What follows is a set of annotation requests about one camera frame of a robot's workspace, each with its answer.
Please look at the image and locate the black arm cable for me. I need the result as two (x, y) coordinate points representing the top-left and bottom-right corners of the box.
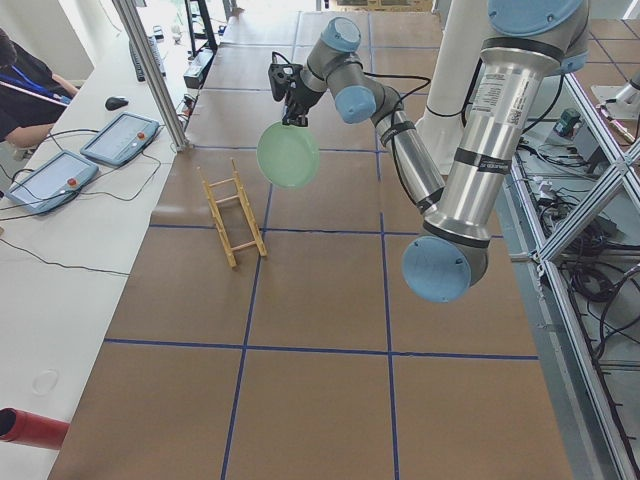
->
(271, 49), (434, 146)

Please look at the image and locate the person in black shirt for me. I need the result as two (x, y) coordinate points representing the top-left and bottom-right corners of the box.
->
(1, 30), (79, 149)

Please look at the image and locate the light green round plate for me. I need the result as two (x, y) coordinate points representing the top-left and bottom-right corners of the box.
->
(256, 122), (320, 189)

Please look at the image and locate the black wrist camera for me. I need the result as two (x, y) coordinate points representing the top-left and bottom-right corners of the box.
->
(268, 63), (296, 102)

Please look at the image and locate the wooden plate rack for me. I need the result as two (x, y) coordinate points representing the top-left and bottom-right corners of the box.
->
(196, 159), (267, 269)

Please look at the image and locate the brown paper table cover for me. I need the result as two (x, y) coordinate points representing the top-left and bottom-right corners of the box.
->
(47, 9), (640, 480)

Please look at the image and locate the far blue teach pendant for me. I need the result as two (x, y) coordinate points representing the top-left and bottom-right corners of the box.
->
(80, 112), (160, 167)

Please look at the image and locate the near blue teach pendant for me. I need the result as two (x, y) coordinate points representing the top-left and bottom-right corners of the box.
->
(6, 150), (99, 215)

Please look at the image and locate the blue teach pendant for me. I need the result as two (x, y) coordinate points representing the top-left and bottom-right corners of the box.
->
(80, 112), (160, 167)
(6, 150), (99, 215)

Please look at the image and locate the black computer mouse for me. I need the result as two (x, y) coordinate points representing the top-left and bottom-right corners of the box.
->
(104, 96), (129, 111)

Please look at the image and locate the red cylinder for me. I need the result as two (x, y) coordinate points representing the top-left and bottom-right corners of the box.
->
(1, 408), (69, 450)

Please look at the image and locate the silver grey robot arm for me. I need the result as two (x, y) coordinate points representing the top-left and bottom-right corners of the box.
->
(268, 1), (590, 303)

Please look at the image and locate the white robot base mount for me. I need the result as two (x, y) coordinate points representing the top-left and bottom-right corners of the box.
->
(417, 0), (494, 139)

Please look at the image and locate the black keyboard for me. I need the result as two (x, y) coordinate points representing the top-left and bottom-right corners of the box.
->
(128, 37), (166, 84)

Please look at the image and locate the aluminium frame rail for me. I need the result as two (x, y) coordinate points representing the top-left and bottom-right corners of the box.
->
(112, 0), (190, 152)

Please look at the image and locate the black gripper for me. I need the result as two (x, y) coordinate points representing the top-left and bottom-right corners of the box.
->
(282, 67), (320, 127)

